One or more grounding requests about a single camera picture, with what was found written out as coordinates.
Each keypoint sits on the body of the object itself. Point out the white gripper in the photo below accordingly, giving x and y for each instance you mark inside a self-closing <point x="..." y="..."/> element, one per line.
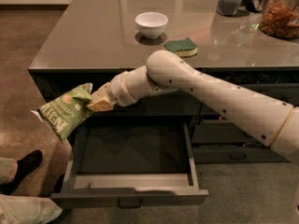
<point x="117" y="89"/>

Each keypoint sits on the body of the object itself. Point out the green jalapeno chip bag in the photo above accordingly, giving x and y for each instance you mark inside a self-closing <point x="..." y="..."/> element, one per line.
<point x="66" y="112"/>

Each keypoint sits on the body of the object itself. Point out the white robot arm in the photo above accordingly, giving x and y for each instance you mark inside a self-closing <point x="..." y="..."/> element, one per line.
<point x="270" y="121"/>

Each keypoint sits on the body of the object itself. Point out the open grey middle drawer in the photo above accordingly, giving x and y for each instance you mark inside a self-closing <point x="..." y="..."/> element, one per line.
<point x="130" y="167"/>

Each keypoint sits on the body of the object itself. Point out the grey top left drawer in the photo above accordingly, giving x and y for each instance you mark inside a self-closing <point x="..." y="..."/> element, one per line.
<point x="168" y="105"/>

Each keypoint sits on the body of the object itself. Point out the grey middle right drawer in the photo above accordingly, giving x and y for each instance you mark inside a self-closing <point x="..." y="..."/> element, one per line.
<point x="213" y="129"/>

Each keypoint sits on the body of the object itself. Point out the grey bottom right drawer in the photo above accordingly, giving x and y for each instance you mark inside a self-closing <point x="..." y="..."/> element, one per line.
<point x="217" y="153"/>

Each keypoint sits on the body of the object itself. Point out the white ceramic bowl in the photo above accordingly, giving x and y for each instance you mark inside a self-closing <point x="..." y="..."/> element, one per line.
<point x="151" y="24"/>

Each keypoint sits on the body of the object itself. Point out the black shoe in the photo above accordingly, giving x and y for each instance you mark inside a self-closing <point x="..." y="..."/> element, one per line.
<point x="25" y="166"/>

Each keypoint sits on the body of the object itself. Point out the green yellow sponge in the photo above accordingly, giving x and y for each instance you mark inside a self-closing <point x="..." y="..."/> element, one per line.
<point x="183" y="48"/>

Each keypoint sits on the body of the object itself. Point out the beige trouser leg upper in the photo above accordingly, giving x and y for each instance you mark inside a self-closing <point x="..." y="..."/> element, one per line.
<point x="8" y="170"/>

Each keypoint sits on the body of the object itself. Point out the beige trouser leg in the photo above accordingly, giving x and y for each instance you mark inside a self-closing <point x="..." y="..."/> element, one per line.
<point x="27" y="210"/>
<point x="8" y="170"/>

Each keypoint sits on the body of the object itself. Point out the beige trouser leg lower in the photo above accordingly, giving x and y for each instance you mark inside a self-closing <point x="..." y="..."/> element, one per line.
<point x="27" y="210"/>

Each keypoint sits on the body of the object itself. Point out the glass jar with snacks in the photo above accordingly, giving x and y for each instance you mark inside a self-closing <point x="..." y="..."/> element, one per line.
<point x="281" y="19"/>

